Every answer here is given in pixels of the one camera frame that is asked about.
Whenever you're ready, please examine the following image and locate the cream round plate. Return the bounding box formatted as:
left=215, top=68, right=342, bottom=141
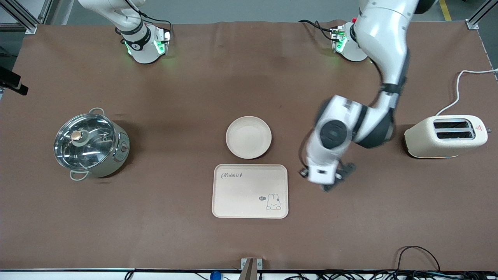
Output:
left=226, top=116, right=272, bottom=160

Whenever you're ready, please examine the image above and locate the cream rabbit print tray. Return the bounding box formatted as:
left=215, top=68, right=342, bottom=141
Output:
left=212, top=164, right=289, bottom=219

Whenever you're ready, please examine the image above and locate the glass pot lid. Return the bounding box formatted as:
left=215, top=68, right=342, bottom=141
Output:
left=54, top=113, right=117, bottom=171

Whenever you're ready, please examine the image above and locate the cream two-slot toaster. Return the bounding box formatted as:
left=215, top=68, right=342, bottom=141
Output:
left=404, top=114, right=492, bottom=159

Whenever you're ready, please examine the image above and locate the steel electric cooking pot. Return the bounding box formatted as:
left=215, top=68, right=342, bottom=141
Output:
left=54, top=107, right=131, bottom=182

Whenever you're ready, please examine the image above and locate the brown table cover mat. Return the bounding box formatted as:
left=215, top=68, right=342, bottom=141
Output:
left=0, top=19, right=498, bottom=272

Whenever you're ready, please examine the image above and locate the aluminium frame profile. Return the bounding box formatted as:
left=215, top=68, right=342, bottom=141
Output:
left=0, top=0, right=54, bottom=35
left=465, top=0, right=498, bottom=30

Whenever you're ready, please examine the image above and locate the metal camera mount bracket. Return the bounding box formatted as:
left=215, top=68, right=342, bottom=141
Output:
left=240, top=257, right=263, bottom=280

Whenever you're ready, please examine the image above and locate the black cable bundle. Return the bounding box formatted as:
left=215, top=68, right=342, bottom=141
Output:
left=284, top=245, right=498, bottom=280

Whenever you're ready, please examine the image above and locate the black left arm base cable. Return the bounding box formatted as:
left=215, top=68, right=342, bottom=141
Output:
left=298, top=19, right=336, bottom=42

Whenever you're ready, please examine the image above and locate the black arm base cable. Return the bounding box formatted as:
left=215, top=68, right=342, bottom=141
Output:
left=298, top=19, right=336, bottom=42
left=120, top=0, right=174, bottom=32

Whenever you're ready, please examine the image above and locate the white toaster power cable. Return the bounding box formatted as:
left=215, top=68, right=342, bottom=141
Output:
left=435, top=68, right=498, bottom=116

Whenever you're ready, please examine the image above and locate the black right arm base cable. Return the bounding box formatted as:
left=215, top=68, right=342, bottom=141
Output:
left=120, top=0, right=174, bottom=32

